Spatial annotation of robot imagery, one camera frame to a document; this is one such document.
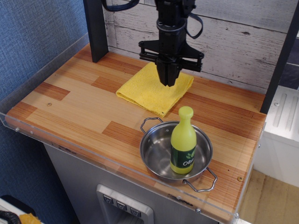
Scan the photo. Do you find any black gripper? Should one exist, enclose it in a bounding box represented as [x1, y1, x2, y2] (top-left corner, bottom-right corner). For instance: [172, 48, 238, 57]
[139, 25, 204, 86]

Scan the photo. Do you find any yellow towel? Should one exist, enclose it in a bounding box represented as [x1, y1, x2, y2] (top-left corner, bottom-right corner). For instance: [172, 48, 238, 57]
[116, 62, 194, 118]

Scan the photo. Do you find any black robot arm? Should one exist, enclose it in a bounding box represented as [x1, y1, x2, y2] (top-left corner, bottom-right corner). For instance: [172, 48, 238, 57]
[139, 0, 204, 87]

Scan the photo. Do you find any green olive oil bottle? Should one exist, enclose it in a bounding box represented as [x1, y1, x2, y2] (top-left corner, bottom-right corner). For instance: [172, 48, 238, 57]
[170, 106, 197, 174]

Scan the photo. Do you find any white toy sink unit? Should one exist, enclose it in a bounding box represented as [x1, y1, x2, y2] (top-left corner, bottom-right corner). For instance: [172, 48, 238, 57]
[254, 86, 299, 187]

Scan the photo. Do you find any grey toy fridge cabinet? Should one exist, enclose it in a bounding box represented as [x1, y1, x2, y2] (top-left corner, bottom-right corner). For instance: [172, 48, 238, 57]
[45, 145, 216, 224]

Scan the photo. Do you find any clear acrylic table guard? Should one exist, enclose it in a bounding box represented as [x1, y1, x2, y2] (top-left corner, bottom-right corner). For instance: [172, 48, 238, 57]
[0, 46, 265, 224]

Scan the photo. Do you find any yellow object bottom left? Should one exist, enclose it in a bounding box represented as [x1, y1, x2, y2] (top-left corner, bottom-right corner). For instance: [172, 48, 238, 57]
[19, 213, 42, 224]

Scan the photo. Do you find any steel pot with handles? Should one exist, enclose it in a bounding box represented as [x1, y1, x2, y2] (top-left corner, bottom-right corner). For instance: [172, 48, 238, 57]
[140, 117, 218, 193]

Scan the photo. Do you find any black right frame post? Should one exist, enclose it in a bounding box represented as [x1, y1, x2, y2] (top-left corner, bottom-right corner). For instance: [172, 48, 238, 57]
[260, 2, 299, 114]

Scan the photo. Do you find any black braided cable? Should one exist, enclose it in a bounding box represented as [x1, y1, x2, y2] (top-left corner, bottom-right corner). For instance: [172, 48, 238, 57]
[0, 210, 21, 224]

